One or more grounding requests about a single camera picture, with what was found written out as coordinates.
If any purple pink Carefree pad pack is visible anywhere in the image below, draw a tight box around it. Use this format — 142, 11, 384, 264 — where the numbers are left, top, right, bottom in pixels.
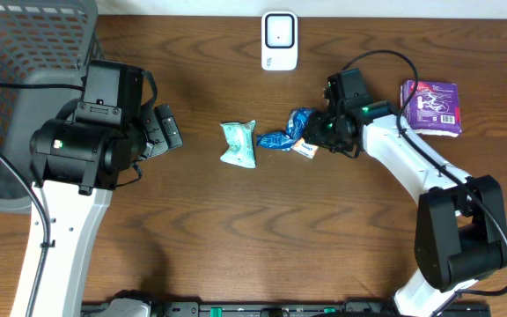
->
403, 81, 462, 137

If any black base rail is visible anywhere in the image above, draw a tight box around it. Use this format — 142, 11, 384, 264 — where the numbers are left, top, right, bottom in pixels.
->
80, 299, 491, 317

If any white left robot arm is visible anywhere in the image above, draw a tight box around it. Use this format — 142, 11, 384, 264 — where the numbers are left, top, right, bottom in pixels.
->
11, 60, 182, 316

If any blue snack wrapper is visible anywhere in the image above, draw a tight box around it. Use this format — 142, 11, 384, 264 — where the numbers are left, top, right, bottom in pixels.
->
256, 107, 314, 151

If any green wet wipe pack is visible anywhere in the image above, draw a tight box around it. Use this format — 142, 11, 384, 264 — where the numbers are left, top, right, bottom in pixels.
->
220, 120, 256, 169

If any orange tissue pack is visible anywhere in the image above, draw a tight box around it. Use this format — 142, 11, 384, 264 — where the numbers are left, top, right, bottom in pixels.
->
292, 137, 319, 159

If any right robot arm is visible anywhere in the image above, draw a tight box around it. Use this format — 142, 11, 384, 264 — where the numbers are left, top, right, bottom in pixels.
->
304, 69, 507, 316

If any grey plastic mesh basket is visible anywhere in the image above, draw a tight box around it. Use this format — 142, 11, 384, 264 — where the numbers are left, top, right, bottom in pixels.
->
0, 0, 106, 215

